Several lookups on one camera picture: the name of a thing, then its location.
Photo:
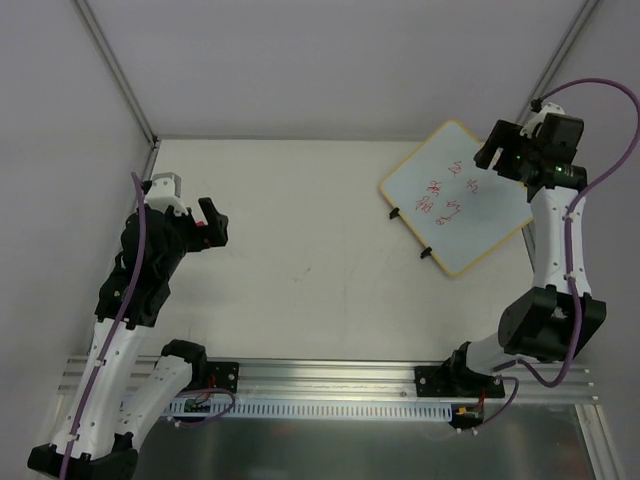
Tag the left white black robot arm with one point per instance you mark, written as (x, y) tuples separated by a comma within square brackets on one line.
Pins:
[(103, 432)]

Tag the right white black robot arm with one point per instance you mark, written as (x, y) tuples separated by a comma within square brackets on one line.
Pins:
[(558, 315)]

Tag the white slotted cable duct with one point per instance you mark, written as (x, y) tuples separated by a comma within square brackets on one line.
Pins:
[(297, 409)]

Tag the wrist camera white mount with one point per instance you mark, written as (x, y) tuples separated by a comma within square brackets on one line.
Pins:
[(531, 128), (165, 192)]

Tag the right aluminium frame post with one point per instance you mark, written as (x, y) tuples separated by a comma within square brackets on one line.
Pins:
[(586, 11)]

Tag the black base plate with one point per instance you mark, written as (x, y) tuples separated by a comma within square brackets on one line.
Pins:
[(222, 375), (442, 382)]

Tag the left aluminium frame post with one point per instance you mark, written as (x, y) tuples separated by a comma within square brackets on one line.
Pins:
[(113, 66)]

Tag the aluminium mounting rail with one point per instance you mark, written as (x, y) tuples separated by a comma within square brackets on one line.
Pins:
[(337, 380)]

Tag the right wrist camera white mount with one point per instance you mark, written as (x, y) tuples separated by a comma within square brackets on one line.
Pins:
[(531, 128)]

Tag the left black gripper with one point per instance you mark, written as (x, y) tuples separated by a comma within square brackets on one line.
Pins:
[(201, 232)]

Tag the aluminium frame post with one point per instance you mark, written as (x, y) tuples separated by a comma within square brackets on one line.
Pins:
[(586, 11), (113, 66)]

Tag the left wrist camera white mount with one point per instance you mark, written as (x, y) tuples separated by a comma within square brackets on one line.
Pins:
[(165, 192)]

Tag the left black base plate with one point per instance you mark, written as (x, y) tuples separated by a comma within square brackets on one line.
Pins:
[(222, 375)]

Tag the right black whiteboard foot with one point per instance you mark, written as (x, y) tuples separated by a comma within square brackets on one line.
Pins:
[(426, 252)]

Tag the yellow framed whiteboard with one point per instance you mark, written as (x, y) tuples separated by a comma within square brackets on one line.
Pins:
[(457, 210)]

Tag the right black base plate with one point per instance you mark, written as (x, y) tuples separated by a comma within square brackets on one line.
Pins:
[(442, 382)]

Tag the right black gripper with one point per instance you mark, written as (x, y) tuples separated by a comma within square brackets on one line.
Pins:
[(507, 151)]

